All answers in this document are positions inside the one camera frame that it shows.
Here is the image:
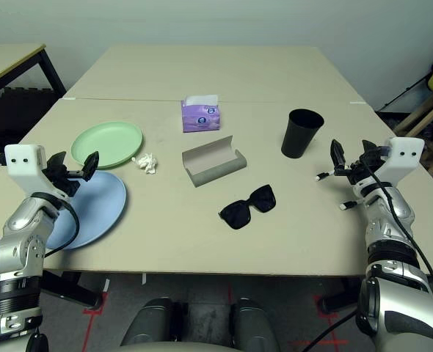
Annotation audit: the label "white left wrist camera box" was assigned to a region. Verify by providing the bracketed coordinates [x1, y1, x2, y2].
[4, 143, 70, 201]

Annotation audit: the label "beige robot torso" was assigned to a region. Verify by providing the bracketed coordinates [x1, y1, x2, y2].
[109, 340, 247, 352]

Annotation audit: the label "blue plate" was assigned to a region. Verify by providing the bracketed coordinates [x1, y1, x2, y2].
[46, 171, 128, 250]

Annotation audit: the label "black cup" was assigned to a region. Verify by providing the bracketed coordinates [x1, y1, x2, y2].
[280, 109, 325, 159]

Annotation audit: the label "grey glasses case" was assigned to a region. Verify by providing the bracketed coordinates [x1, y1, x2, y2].
[181, 135, 247, 188]

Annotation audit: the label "grey right robot leg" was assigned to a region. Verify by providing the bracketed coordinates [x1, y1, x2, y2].
[230, 297, 280, 352]

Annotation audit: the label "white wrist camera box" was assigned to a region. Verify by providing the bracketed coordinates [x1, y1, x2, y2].
[376, 137, 425, 188]
[4, 143, 70, 201]

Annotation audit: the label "white tissue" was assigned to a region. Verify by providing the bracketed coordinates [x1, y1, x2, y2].
[131, 153, 159, 175]

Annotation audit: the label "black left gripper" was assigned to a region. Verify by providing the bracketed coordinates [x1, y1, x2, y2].
[40, 150, 100, 197]

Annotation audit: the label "black stand rod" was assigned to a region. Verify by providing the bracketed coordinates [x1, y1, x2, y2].
[376, 71, 433, 111]

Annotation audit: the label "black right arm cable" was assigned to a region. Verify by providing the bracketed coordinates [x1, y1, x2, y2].
[304, 161, 433, 352]

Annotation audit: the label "purple tissue pack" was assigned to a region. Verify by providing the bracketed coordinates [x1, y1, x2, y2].
[181, 94, 223, 133]

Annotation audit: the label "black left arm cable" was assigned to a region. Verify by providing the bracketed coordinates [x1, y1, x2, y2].
[31, 192, 81, 257]

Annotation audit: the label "black foam floor mat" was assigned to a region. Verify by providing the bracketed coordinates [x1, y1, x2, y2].
[0, 87, 62, 173]

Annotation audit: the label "red floor tape mark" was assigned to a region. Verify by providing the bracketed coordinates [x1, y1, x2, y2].
[289, 293, 349, 349]

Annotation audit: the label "beige side table black frame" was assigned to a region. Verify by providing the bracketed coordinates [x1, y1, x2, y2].
[0, 43, 68, 107]

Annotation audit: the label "grey left robot leg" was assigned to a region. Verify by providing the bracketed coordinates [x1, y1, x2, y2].
[120, 297, 183, 348]

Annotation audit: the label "green plate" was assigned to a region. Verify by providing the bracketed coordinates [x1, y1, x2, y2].
[70, 121, 145, 170]

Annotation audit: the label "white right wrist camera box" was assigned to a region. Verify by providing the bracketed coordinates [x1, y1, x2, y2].
[376, 137, 425, 188]

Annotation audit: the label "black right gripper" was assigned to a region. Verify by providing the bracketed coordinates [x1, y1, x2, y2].
[330, 139, 389, 185]

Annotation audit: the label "black table foot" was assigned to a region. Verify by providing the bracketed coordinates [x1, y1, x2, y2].
[40, 271, 103, 309]
[318, 276, 364, 315]

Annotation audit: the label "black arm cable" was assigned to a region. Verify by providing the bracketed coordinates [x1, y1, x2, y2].
[304, 161, 433, 352]
[31, 192, 81, 257]

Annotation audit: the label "black sunglasses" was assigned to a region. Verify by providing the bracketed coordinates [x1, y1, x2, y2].
[218, 184, 277, 231]

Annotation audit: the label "grey robot leg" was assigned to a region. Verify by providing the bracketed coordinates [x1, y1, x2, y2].
[120, 297, 183, 348]
[230, 297, 280, 352]

